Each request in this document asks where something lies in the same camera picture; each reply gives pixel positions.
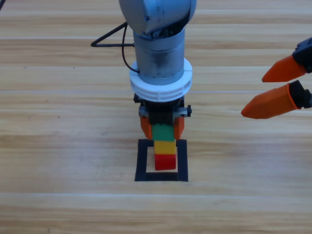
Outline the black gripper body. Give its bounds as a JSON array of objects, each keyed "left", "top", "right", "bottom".
[{"left": 133, "top": 94, "right": 193, "bottom": 127}]

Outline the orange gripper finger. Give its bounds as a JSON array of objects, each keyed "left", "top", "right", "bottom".
[
  {"left": 240, "top": 79, "right": 312, "bottom": 120},
  {"left": 173, "top": 116, "right": 186, "bottom": 140},
  {"left": 261, "top": 36, "right": 312, "bottom": 83},
  {"left": 140, "top": 116, "right": 154, "bottom": 140}
]

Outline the green wooden cube block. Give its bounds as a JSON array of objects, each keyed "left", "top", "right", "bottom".
[{"left": 151, "top": 123, "right": 176, "bottom": 142}]

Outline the yellow wooden cube block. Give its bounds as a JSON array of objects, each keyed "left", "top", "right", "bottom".
[{"left": 153, "top": 140, "right": 176, "bottom": 156}]

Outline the red wooden cube block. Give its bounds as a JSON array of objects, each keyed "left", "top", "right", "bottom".
[{"left": 154, "top": 154, "right": 176, "bottom": 171}]

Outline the white round mounting flange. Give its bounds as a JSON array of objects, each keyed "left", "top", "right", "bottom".
[{"left": 129, "top": 58, "right": 193, "bottom": 102}]

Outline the black tape square outline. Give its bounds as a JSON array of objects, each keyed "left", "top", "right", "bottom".
[{"left": 134, "top": 138, "right": 189, "bottom": 183}]

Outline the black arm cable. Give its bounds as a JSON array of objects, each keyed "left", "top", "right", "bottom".
[{"left": 90, "top": 21, "right": 141, "bottom": 74}]

